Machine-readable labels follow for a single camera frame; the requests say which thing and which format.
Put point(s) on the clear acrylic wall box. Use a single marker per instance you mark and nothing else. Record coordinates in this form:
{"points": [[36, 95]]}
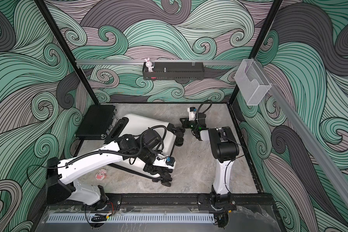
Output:
{"points": [[252, 81]]}

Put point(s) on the black flat case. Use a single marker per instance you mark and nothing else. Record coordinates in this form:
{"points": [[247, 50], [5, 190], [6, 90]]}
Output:
{"points": [[97, 122]]}

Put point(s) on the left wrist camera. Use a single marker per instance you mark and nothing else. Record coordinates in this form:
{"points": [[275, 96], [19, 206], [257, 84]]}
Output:
{"points": [[166, 162]]}

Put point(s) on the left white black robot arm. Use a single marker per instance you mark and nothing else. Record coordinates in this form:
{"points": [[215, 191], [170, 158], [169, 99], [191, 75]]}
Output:
{"points": [[62, 175]]}

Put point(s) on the black wall shelf tray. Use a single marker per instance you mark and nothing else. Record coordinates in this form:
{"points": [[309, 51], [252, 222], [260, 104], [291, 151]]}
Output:
{"points": [[174, 71]]}

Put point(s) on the white bunny figurine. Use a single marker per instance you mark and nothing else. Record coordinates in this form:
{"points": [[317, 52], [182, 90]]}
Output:
{"points": [[149, 65]]}

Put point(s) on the pink round toy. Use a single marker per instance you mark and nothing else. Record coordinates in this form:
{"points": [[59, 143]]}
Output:
{"points": [[101, 174]]}

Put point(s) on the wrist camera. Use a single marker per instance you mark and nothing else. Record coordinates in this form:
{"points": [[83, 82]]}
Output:
{"points": [[192, 111], [166, 162]]}

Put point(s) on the white slotted cable duct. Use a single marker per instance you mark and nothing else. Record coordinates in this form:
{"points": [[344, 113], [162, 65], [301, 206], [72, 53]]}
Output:
{"points": [[134, 218]]}

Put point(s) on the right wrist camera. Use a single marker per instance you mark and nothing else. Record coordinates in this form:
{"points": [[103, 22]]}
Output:
{"points": [[192, 111]]}

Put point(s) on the aluminium right wall rail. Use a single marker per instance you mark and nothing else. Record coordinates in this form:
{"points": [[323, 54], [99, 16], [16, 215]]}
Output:
{"points": [[286, 101]]}

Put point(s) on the aluminium wall rail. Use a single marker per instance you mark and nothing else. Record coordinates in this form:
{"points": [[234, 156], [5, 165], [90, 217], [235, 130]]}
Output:
{"points": [[139, 62], [286, 101]]}

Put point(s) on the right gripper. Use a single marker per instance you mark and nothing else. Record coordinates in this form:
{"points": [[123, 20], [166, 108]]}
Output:
{"points": [[185, 123]]}

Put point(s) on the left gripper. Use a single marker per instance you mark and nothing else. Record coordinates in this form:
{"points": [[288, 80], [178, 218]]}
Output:
{"points": [[154, 169]]}

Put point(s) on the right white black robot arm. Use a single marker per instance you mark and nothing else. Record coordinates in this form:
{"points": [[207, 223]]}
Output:
{"points": [[223, 146]]}

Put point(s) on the aluminium back wall rail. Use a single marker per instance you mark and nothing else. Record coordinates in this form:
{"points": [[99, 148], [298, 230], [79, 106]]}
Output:
{"points": [[139, 62]]}

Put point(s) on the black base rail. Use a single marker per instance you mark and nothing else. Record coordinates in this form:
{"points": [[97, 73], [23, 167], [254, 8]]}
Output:
{"points": [[201, 201]]}

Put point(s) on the white hard-shell suitcase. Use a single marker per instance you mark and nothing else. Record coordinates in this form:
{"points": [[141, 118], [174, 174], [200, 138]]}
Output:
{"points": [[136, 124]]}

